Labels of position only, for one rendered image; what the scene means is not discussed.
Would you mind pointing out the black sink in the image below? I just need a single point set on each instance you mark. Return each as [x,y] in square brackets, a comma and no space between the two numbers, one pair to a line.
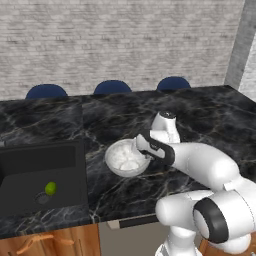
[36,173]

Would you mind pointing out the grey dishwasher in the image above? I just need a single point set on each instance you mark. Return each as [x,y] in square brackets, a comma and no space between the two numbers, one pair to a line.
[133,241]

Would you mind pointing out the blue chair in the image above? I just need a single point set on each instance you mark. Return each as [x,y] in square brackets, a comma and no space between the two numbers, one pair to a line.
[112,87]
[46,91]
[173,83]

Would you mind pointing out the wooden cupboard door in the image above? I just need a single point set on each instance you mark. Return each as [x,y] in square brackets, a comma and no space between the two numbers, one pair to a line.
[83,241]

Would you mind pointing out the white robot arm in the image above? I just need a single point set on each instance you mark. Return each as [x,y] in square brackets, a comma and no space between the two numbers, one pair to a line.
[206,166]

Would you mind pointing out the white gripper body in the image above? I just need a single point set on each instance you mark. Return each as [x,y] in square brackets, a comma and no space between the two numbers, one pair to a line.
[141,144]

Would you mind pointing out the green lime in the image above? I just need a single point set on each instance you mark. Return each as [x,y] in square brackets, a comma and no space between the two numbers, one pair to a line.
[50,188]

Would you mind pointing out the white bowl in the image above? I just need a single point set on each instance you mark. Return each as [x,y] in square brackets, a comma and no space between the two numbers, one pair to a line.
[124,160]

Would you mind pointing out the wooden cupboard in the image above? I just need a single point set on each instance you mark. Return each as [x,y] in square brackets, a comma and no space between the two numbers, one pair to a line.
[204,249]

